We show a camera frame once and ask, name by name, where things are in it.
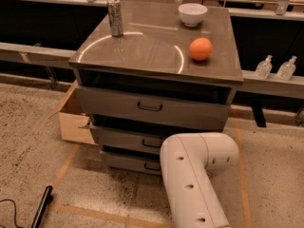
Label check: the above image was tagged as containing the black pole with cable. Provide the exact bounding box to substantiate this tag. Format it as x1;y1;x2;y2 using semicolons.
0;185;53;228

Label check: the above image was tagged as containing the grey drawer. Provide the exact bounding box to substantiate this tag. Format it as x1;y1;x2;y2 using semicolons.
90;125;174;155
100;150;161;175
75;85;230;131

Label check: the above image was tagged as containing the left clear sanitizer bottle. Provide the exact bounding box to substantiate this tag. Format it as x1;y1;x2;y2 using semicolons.
255;55;273;80

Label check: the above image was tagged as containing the silver metal can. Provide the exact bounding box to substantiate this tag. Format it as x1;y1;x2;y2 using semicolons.
107;0;124;37

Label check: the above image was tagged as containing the grey top drawer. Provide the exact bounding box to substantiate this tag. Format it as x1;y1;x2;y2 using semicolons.
75;85;230;131

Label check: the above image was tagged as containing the cardboard box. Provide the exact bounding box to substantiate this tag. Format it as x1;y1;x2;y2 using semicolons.
50;81;95;145

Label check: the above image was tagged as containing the grey bottom drawer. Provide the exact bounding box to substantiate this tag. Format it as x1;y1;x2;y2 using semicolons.
100;150;161;175

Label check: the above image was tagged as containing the white bowl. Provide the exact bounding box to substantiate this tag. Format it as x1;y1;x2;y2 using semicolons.
179;3;208;27

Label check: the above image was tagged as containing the grey drawer cabinet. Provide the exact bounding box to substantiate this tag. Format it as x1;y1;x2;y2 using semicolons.
69;1;243;161

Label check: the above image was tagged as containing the grey middle drawer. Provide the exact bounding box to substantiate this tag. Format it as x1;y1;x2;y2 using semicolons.
90;125;174;155

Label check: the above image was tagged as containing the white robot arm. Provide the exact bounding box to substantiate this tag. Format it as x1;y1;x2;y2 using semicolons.
160;132;239;228

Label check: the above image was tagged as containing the grey metal rail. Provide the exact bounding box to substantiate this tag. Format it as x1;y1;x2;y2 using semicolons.
0;43;304;100

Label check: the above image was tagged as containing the orange fruit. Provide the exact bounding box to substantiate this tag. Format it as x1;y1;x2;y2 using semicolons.
189;38;213;61

